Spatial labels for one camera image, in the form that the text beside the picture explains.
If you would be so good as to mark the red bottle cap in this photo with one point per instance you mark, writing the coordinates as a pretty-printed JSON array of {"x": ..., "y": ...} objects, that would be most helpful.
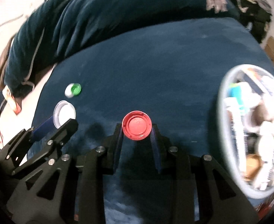
[{"x": 136, "y": 125}]

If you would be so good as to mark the pink bed sheet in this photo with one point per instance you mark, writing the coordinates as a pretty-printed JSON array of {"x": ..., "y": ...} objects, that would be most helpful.
[{"x": 42, "y": 77}]

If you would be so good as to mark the white jar lid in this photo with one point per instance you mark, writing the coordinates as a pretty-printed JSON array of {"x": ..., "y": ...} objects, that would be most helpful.
[{"x": 64, "y": 114}]

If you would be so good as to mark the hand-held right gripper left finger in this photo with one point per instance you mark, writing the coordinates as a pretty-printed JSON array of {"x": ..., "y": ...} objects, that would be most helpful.
[{"x": 119, "y": 144}]

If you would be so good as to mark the brown cloth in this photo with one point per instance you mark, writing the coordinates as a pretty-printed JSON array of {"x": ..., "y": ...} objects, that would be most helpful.
[{"x": 1, "y": 67}]

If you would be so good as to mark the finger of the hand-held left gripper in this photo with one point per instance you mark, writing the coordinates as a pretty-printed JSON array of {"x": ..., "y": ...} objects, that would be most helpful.
[
  {"x": 42, "y": 129},
  {"x": 64, "y": 130}
]

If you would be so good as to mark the dark blue quilt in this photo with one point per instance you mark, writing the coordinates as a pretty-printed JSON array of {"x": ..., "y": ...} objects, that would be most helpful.
[{"x": 104, "y": 11}]

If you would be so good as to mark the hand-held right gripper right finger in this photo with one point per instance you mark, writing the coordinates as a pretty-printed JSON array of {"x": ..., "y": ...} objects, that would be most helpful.
[{"x": 155, "y": 144}]

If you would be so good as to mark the white carved headboard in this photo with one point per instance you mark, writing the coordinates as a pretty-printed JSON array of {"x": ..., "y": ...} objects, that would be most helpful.
[{"x": 6, "y": 16}]

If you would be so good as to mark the grey-blue plastic basket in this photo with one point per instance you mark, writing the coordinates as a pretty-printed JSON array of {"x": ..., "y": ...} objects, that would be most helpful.
[{"x": 220, "y": 116}]

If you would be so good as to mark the dark clothes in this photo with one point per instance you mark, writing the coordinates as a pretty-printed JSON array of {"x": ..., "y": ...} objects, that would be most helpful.
[{"x": 253, "y": 11}]

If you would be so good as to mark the green bottle cap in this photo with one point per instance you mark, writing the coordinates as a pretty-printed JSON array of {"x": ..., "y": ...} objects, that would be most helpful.
[{"x": 75, "y": 89}]

